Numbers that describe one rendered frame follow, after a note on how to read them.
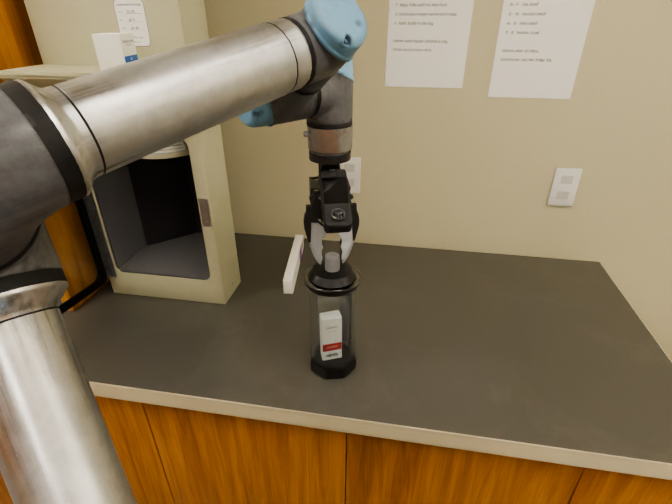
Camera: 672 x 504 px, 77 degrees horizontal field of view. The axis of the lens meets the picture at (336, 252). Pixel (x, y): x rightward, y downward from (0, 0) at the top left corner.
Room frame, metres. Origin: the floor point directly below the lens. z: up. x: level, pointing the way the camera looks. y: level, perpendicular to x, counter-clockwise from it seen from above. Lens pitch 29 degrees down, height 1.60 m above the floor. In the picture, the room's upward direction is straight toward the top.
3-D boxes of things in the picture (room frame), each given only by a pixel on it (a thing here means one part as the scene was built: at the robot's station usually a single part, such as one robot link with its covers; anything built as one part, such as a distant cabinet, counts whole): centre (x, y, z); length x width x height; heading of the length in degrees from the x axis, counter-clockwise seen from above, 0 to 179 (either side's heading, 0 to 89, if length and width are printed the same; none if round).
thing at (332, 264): (0.69, 0.01, 1.18); 0.09 x 0.09 x 0.07
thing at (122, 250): (1.05, 0.42, 1.19); 0.26 x 0.24 x 0.35; 80
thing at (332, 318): (0.69, 0.01, 1.06); 0.11 x 0.11 x 0.21
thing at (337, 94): (0.71, 0.01, 1.50); 0.09 x 0.08 x 0.11; 131
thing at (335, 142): (0.71, 0.01, 1.42); 0.08 x 0.08 x 0.05
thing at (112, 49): (0.86, 0.40, 1.54); 0.05 x 0.05 x 0.06; 87
